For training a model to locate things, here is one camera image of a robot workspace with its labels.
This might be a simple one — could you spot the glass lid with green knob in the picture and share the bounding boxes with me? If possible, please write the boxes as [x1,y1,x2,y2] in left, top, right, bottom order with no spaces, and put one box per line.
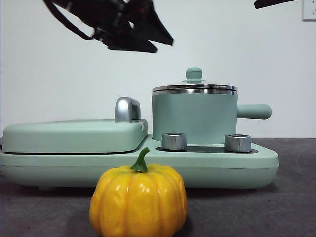
[152,67,239,93]

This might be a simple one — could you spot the yellow pumpkin with green stem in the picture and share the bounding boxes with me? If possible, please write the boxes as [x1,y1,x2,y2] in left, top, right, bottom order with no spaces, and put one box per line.
[89,147,188,237]

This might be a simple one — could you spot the silver control knob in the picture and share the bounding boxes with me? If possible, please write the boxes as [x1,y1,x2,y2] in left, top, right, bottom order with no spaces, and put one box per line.
[224,134,252,153]
[161,132,188,151]

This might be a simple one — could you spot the mint green breakfast machine base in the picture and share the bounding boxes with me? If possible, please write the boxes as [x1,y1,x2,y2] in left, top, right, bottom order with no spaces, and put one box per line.
[0,138,280,192]

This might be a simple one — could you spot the white wall socket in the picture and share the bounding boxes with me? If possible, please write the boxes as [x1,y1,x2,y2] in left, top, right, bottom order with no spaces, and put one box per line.
[302,0,316,22]

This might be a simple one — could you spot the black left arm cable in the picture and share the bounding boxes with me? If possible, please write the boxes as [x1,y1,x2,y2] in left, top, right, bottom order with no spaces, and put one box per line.
[42,0,96,42]

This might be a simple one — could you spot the mint green pot with handle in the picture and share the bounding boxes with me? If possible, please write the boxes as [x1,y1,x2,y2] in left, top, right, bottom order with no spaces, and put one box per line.
[152,88,272,145]

